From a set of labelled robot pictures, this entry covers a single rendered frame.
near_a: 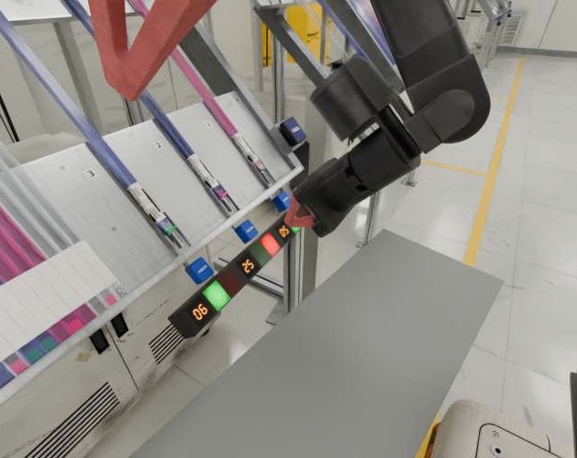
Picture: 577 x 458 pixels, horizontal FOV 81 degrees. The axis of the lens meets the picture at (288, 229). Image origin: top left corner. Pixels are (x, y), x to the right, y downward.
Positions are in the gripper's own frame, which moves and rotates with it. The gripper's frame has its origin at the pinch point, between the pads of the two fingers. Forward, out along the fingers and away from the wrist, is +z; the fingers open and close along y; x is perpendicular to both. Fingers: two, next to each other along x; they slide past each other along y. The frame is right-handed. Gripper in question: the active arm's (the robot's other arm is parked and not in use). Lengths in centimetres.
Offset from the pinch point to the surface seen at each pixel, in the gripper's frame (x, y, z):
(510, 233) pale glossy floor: 85, -140, 24
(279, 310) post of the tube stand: 30, -37, 73
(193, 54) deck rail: -35.8, -19.4, 11.1
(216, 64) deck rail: -30.8, -19.4, 8.2
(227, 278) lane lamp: 0.9, 7.4, 11.1
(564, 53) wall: 118, -758, -13
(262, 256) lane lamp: 2.3, -0.3, 11.1
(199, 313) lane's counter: 1.7, 14.3, 11.2
